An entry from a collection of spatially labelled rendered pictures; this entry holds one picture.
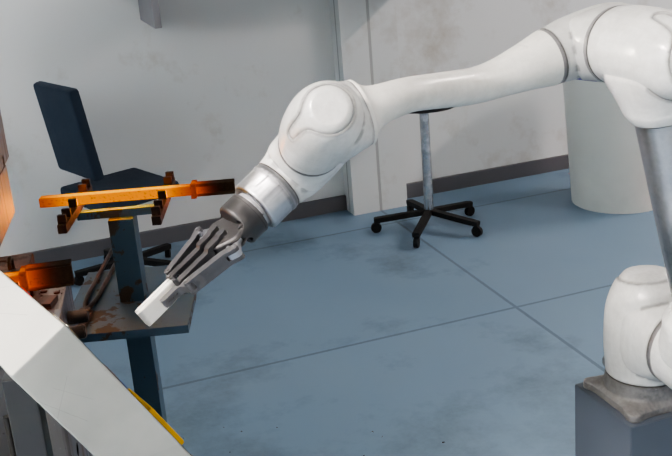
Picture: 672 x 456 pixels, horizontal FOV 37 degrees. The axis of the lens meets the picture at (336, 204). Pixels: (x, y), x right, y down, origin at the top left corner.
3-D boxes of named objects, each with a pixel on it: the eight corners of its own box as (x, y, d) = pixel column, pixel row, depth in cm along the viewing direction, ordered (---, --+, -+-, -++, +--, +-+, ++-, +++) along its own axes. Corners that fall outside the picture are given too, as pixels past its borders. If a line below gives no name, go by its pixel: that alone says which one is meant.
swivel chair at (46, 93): (174, 248, 492) (149, 64, 464) (197, 282, 447) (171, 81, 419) (64, 269, 475) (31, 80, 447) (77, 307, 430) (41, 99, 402)
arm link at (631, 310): (650, 344, 214) (652, 248, 207) (710, 379, 198) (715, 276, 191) (586, 362, 208) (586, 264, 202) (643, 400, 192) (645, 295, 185)
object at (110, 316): (202, 268, 265) (201, 261, 265) (189, 333, 227) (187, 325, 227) (89, 279, 265) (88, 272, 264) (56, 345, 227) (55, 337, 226)
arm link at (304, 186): (250, 170, 163) (258, 145, 150) (314, 108, 168) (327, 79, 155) (298, 216, 162) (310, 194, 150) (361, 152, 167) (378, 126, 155)
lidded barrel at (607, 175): (601, 225, 475) (602, 78, 454) (540, 193, 528) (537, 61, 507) (703, 204, 492) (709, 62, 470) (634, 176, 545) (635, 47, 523)
